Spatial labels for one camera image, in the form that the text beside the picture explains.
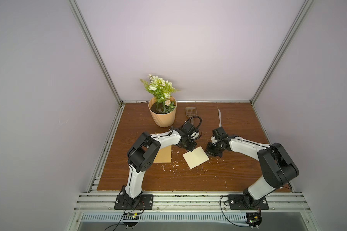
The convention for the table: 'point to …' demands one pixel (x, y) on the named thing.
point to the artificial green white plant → (162, 89)
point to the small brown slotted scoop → (191, 111)
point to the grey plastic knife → (220, 114)
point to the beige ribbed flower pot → (165, 120)
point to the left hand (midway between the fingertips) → (196, 148)
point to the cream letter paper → (195, 158)
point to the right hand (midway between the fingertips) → (205, 147)
